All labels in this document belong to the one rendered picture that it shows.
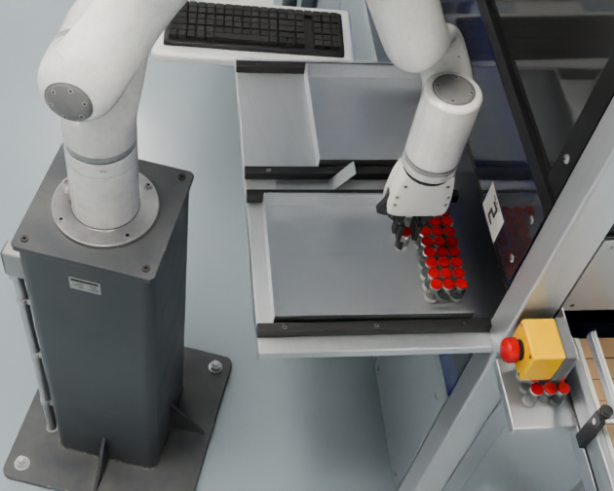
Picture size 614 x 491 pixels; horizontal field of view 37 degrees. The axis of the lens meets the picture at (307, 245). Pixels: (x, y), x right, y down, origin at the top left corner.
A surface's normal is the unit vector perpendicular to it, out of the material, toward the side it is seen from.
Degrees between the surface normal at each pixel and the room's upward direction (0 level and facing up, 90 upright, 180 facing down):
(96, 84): 70
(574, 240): 90
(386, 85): 0
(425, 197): 91
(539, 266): 90
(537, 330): 0
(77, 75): 64
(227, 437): 0
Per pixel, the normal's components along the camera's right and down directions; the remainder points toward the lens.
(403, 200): -0.02, 0.81
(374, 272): 0.12, -0.59
